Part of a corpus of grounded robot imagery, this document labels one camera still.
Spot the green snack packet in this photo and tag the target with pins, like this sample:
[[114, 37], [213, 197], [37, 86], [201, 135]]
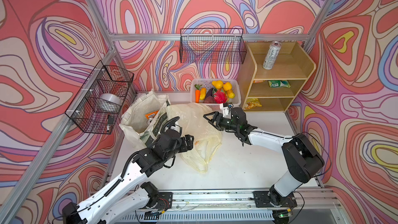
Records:
[[279, 84]]

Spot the yellow chips packet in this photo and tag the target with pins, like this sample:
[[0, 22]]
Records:
[[252, 103]]

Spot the black wire basket wall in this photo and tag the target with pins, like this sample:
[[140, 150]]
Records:
[[84, 111], [212, 45]]

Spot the toy yellow corn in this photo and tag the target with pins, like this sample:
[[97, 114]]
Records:
[[203, 92]]

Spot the white perforated plastic basket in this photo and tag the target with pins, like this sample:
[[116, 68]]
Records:
[[206, 83]]

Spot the white tape roll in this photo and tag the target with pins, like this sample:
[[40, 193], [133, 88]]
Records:
[[109, 103]]

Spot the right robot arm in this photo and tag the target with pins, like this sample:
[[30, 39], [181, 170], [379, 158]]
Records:
[[302, 158]]

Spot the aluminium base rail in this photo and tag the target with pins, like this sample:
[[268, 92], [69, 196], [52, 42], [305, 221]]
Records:
[[240, 205]]

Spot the toy purple eggplant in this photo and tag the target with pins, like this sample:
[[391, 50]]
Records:
[[210, 92]]

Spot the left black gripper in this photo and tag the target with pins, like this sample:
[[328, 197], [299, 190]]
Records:
[[189, 144]]

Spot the leaf print canvas tote bag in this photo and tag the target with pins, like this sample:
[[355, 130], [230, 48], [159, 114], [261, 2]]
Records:
[[134, 123]]

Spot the orange Fox's candy bag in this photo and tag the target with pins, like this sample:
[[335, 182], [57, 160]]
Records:
[[151, 115]]

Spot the wooden shelf unit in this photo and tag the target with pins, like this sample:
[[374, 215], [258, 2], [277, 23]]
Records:
[[292, 64]]

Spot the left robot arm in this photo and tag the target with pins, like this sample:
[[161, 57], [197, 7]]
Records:
[[130, 190]]

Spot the cream plastic grocery bag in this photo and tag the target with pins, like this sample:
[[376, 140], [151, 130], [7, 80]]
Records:
[[207, 139]]

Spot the toy carrot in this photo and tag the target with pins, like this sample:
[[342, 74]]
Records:
[[198, 92]]

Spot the black wire basket back wall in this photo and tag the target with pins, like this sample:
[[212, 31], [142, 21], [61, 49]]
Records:
[[212, 45]]

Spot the silver drink can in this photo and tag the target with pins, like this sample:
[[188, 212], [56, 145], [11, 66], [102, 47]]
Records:
[[272, 54], [150, 120]]

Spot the toy dark red fruit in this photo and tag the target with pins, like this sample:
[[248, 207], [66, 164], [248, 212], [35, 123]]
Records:
[[209, 100]]

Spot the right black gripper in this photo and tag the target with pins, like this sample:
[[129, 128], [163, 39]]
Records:
[[215, 114]]

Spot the black wire basket left wall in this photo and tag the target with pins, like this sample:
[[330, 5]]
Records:
[[84, 111]]

